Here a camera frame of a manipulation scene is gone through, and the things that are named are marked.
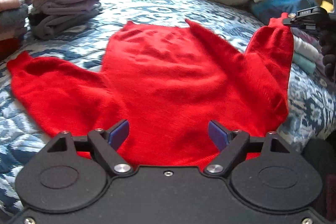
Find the red knit sweater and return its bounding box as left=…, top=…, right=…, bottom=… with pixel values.
left=7, top=19, right=294, bottom=168

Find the folded pastel clothes stack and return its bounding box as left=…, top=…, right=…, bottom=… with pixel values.
left=291, top=28, right=325, bottom=76

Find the stack of folded clothes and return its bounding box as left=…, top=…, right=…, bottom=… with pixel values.
left=29, top=0, right=102, bottom=40

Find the pink grey folded clothes pile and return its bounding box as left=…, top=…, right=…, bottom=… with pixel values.
left=0, top=0, right=28, bottom=61

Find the black gloved right hand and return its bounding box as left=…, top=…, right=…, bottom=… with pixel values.
left=319, top=30, right=336, bottom=79

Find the blue pillow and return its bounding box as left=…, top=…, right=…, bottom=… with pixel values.
left=249, top=0, right=318, bottom=25

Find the blue white patterned bedspread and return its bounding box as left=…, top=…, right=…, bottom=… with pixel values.
left=1, top=0, right=335, bottom=217

